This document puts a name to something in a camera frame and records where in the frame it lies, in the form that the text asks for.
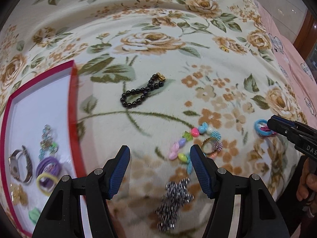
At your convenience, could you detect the colorful plastic bead bracelet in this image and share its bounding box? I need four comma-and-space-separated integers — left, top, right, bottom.
169, 121, 222, 175

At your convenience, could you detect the yellow hair tie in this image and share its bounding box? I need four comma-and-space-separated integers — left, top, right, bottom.
36, 172, 59, 196

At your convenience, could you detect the blue hair tie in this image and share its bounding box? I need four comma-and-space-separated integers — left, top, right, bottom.
254, 118, 273, 138

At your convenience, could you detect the crystal glass bead bracelet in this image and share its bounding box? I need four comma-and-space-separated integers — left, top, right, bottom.
38, 124, 59, 161

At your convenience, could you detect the purple hair tie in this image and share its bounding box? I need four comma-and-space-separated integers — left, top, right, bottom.
35, 156, 62, 188

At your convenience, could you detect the green hair tie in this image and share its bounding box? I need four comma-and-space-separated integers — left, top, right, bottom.
27, 207, 41, 226

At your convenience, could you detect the rose gold wristwatch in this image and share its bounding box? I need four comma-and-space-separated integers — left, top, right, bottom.
8, 145, 33, 185

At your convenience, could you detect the gold claw hair clip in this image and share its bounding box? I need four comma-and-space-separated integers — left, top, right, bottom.
10, 183, 29, 207

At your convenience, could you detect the red jewelry tray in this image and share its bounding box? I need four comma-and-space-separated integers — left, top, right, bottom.
1, 61, 86, 237

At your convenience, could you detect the right hand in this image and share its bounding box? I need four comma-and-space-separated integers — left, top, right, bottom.
296, 158, 316, 216

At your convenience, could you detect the silver sequin hair clip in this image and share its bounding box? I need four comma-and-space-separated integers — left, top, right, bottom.
155, 178, 194, 232

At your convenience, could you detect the pink metallic hair clip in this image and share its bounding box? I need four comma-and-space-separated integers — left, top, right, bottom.
260, 126, 277, 136

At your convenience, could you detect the floral fleece blanket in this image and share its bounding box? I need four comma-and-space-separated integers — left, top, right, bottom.
1, 0, 308, 237

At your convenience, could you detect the pink bedsheet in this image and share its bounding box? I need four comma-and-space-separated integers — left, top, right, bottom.
258, 5, 316, 128

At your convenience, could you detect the gold beaded ring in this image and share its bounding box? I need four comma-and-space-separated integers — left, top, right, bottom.
201, 137, 224, 157

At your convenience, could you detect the black bead bracelet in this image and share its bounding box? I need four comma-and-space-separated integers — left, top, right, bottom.
120, 72, 166, 109

